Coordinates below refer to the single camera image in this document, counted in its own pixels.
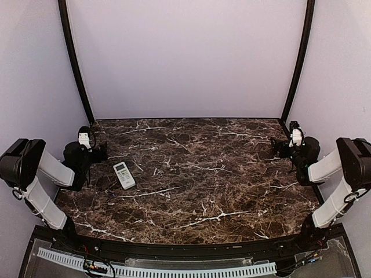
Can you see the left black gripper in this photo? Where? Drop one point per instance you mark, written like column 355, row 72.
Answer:
column 97, row 157

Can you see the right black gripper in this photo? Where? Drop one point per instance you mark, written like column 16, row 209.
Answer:
column 276, row 147

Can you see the white remote control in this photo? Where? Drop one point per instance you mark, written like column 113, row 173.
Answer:
column 124, row 175

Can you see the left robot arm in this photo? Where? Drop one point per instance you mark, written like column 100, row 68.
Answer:
column 22, row 162

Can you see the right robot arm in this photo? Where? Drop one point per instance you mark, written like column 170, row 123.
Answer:
column 351, row 157

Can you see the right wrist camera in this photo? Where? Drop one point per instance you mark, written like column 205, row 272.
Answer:
column 296, row 134

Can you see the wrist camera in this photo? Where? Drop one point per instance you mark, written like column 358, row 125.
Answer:
column 296, row 134
column 84, row 136

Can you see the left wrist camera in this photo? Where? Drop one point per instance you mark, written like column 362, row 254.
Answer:
column 84, row 136

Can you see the black front rail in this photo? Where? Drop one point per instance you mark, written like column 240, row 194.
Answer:
column 282, row 248

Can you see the right black frame post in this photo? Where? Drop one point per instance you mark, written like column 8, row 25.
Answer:
column 305, row 36

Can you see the black frame post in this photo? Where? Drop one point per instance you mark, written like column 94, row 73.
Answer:
column 305, row 36
column 67, row 32

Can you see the left black frame post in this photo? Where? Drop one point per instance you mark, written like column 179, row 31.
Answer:
column 67, row 32

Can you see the white slotted cable duct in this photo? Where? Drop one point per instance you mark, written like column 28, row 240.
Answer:
column 132, row 267

